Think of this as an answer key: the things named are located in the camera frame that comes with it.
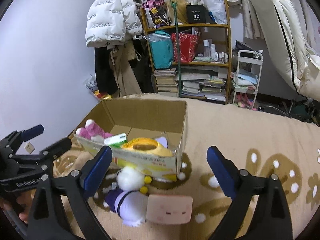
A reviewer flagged purple white plush doll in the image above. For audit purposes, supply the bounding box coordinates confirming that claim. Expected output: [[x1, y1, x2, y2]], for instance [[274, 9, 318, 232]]
[[105, 189, 148, 227]]

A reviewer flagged red gift bag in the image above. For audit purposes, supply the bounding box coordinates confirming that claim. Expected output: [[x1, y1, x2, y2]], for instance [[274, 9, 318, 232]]
[[171, 32, 199, 63]]

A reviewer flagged cream folded mattress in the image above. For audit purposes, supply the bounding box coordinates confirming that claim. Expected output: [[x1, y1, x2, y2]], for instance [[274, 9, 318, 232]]
[[250, 0, 319, 101]]

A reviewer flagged white puffer jacket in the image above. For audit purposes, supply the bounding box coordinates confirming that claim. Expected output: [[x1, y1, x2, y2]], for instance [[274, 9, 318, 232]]
[[85, 0, 143, 48]]

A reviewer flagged white utility cart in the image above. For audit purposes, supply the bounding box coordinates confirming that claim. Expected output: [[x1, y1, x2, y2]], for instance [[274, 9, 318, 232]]
[[232, 49, 264, 111]]

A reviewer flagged person left hand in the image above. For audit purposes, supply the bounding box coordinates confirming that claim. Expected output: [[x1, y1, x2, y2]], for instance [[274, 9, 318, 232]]
[[1, 191, 34, 224]]

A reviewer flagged white wall socket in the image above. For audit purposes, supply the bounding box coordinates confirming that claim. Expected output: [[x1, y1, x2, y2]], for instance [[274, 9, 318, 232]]
[[24, 142, 35, 154]]

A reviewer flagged beige patterned fluffy rug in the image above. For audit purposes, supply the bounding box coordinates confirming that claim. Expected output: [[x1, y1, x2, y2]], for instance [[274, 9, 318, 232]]
[[62, 98, 319, 239]]

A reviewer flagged yellow brown plush bear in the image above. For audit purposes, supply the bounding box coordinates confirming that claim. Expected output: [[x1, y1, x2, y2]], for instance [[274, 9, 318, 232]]
[[121, 138, 174, 157]]

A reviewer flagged pink cake roll plush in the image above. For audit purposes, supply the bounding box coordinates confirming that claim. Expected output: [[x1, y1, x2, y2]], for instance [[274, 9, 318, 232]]
[[146, 194, 193, 225]]

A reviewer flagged green pole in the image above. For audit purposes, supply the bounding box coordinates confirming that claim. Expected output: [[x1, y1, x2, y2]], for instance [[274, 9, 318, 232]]
[[170, 1, 182, 98]]

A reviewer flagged pink plush bear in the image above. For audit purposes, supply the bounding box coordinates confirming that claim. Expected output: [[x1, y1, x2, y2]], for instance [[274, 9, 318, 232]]
[[75, 119, 113, 144]]

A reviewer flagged wooden bookshelf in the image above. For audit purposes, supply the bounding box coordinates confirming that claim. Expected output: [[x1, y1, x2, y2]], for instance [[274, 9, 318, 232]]
[[140, 0, 231, 103]]

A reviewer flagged green tissue pack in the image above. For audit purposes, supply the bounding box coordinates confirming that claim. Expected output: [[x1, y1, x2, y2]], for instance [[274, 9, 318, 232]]
[[104, 133, 127, 148]]

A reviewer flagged white fluffy pompom plush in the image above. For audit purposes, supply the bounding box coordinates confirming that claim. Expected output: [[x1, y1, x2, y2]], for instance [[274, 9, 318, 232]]
[[117, 166, 152, 194]]

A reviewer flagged teal bag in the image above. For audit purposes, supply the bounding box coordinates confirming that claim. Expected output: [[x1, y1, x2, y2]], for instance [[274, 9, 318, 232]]
[[146, 30, 174, 69]]

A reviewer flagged beige hanging coat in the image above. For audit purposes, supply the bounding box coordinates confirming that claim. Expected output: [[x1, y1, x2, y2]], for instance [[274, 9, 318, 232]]
[[109, 46, 142, 97]]

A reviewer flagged black box with 40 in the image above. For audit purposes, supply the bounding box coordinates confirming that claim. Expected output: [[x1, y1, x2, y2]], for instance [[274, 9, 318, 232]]
[[186, 4, 207, 24]]

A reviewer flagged open cardboard box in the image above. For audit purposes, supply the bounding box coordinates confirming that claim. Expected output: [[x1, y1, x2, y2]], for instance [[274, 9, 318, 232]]
[[78, 95, 188, 181]]

